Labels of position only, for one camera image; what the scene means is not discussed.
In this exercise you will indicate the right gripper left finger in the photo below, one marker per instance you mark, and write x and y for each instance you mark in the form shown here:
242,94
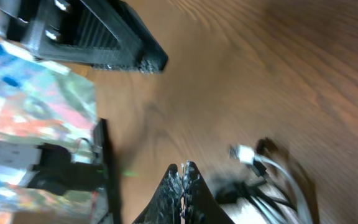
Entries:
164,206

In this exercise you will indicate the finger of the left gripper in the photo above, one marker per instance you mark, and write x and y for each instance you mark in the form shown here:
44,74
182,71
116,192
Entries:
106,35

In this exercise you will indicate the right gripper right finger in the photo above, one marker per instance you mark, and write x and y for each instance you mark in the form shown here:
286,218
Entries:
200,206

